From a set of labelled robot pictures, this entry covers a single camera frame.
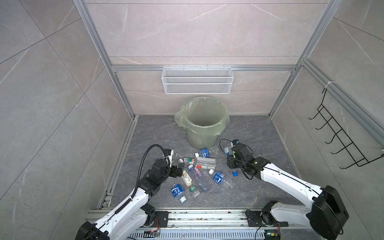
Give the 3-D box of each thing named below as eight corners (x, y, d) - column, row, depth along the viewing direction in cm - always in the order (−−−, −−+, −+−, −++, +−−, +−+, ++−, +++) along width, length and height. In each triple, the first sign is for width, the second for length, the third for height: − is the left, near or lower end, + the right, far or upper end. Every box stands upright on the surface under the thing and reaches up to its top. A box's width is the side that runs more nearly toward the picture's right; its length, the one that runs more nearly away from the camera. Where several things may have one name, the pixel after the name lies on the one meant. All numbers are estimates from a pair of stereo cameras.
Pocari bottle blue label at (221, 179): (206, 177, 89) (206, 173, 85) (211, 169, 92) (211, 165, 88) (230, 193, 83) (232, 190, 79) (234, 185, 86) (236, 182, 82)
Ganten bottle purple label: (205, 195, 83) (206, 192, 79) (187, 170, 93) (186, 166, 89) (212, 189, 85) (213, 187, 81) (193, 165, 94) (193, 162, 91)
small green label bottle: (194, 198, 81) (194, 196, 78) (189, 189, 85) (189, 187, 82) (199, 194, 83) (200, 192, 80) (194, 186, 86) (194, 183, 83)
